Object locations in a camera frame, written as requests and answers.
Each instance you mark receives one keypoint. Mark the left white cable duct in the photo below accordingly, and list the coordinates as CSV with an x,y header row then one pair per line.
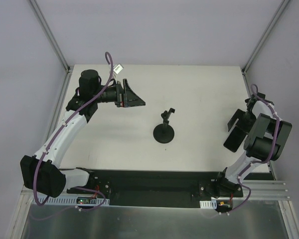
x,y
77,201

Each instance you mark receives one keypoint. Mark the right white cable duct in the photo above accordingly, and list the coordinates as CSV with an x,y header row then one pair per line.
x,y
212,204

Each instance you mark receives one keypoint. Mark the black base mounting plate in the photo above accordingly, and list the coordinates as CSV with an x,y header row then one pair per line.
x,y
159,188

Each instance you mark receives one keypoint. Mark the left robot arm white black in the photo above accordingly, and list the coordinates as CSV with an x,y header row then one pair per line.
x,y
41,171

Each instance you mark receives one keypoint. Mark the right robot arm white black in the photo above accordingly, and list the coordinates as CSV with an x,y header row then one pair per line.
x,y
263,135

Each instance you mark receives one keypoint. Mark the right aluminium frame post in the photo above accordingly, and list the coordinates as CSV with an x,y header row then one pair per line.
x,y
265,35

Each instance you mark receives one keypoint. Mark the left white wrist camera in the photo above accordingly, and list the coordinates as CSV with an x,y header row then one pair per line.
x,y
115,69

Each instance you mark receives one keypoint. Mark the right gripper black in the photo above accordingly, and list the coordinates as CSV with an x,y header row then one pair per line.
x,y
244,123

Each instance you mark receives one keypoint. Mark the black smartphone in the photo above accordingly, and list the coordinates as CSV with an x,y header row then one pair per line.
x,y
235,139

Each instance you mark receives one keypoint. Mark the aluminium frame post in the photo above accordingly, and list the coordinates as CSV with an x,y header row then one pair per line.
x,y
265,35
49,34

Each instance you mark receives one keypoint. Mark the white cable duct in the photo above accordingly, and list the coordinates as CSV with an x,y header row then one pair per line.
x,y
212,204
77,201

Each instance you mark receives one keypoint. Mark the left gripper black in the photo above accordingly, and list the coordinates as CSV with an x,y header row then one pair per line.
x,y
120,94

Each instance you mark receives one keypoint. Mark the black phone stand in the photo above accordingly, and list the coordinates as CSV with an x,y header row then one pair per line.
x,y
164,133

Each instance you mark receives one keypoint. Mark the left aluminium frame post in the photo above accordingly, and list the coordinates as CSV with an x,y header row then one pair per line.
x,y
49,34

